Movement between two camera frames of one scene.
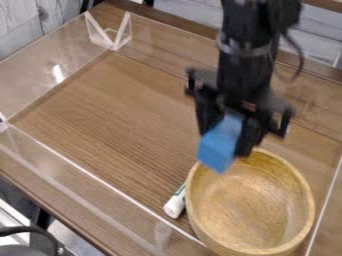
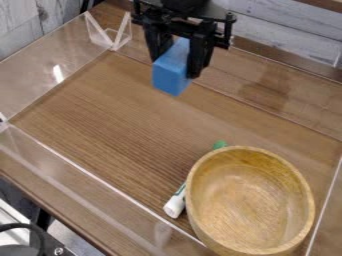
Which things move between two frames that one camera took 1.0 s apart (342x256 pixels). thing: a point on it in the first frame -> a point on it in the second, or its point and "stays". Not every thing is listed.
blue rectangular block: x=217 y=145 -> x=169 y=68
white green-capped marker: x=173 y=204 stays
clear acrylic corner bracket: x=109 y=39 stays
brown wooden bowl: x=255 y=210 stays
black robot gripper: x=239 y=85 -> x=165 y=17
